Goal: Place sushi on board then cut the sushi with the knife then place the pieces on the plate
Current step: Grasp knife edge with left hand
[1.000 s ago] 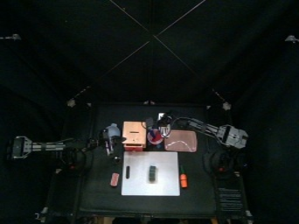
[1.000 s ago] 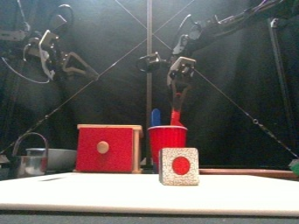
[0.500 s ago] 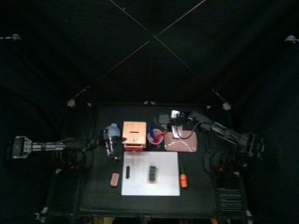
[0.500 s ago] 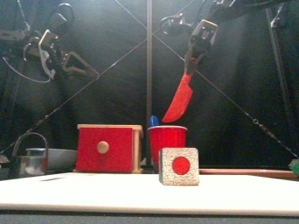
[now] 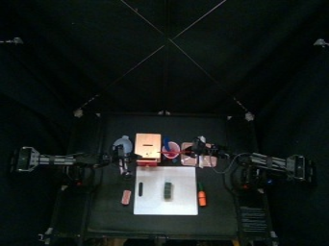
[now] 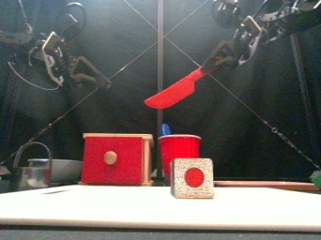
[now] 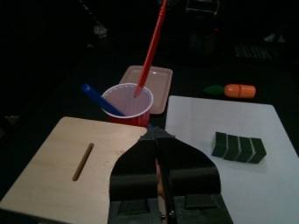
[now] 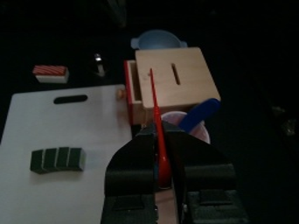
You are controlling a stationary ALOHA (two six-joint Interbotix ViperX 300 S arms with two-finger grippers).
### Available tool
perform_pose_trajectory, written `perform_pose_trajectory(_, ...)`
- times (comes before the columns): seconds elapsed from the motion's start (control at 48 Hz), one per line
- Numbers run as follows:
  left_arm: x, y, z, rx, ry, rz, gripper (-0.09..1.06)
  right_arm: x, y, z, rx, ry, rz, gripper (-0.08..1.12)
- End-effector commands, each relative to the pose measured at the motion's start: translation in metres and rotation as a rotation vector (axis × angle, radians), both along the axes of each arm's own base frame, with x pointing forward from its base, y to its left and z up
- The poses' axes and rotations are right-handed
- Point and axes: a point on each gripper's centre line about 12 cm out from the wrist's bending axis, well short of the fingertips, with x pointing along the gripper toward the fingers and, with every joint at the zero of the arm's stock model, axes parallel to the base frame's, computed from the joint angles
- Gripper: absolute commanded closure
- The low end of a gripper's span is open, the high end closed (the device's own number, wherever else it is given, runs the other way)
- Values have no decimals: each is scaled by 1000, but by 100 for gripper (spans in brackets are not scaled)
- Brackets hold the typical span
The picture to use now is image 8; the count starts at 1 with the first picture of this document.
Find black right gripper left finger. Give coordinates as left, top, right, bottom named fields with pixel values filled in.
left=99, top=125, right=160, bottom=224

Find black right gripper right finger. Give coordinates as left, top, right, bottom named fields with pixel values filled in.
left=163, top=121, right=249, bottom=224

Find red toy knife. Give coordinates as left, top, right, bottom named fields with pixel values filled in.
left=148, top=67, right=173, bottom=189

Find dark green sushi roll piece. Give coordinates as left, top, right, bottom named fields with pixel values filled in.
left=55, top=146, right=72, bottom=172
left=29, top=149, right=48, bottom=175
left=41, top=147, right=60, bottom=172
left=68, top=147, right=88, bottom=172

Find white plastic cutting board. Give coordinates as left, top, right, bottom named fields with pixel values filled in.
left=0, top=84, right=135, bottom=224

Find salmon nigiri toy sushi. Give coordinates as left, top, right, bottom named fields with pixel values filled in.
left=32, top=64, right=71, bottom=84

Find pink plastic cup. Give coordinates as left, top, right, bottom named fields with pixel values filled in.
left=159, top=110, right=211, bottom=144

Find blue plastic utensil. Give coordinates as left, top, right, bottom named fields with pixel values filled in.
left=177, top=97, right=221, bottom=134

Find wooden box with slot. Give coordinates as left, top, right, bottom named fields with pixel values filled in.
left=135, top=46, right=221, bottom=125

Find small silver black object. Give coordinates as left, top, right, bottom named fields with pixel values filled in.
left=92, top=52, right=108, bottom=78

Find light blue toy pot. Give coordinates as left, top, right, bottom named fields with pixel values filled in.
left=129, top=29, right=188, bottom=51

